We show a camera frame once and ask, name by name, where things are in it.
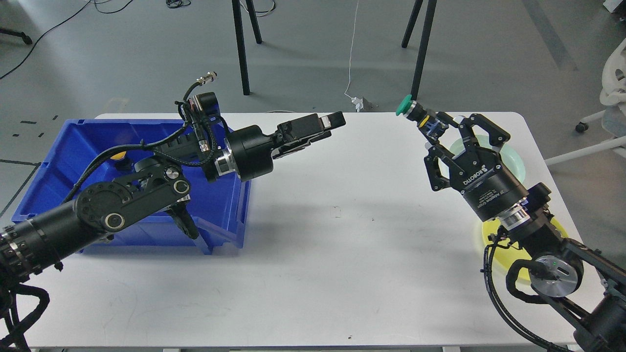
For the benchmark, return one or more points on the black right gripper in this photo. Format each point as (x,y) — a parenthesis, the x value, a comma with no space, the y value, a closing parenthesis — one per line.
(477,171)

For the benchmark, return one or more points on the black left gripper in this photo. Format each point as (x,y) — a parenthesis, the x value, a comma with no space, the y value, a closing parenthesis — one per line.
(249,153)

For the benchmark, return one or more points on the green push button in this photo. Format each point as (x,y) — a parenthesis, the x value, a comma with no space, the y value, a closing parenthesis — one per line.
(428,123)

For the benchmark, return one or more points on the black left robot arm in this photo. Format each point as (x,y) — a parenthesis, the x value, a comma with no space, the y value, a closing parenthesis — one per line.
(129,182)

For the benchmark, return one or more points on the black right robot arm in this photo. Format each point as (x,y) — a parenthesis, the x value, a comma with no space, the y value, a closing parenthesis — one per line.
(556,271)

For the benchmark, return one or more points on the light green plate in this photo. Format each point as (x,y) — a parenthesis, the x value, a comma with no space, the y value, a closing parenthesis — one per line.
(509,155)

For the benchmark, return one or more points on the yellow plate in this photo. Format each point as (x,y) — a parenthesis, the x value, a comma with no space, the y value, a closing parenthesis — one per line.
(505,256)

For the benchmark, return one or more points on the blue plastic bin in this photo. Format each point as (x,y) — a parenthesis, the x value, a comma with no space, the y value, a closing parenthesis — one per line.
(218,209)

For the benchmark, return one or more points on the black stand legs left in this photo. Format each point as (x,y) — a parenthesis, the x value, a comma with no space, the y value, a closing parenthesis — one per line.
(240,40)

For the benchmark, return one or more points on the black stand legs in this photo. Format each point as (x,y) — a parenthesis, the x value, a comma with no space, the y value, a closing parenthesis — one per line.
(424,40)
(240,40)

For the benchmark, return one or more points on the white office chair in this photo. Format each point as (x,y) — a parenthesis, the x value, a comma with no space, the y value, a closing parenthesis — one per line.
(613,97)

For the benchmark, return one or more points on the black stand legs right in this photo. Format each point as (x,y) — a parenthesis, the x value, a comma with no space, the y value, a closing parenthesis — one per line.
(424,40)

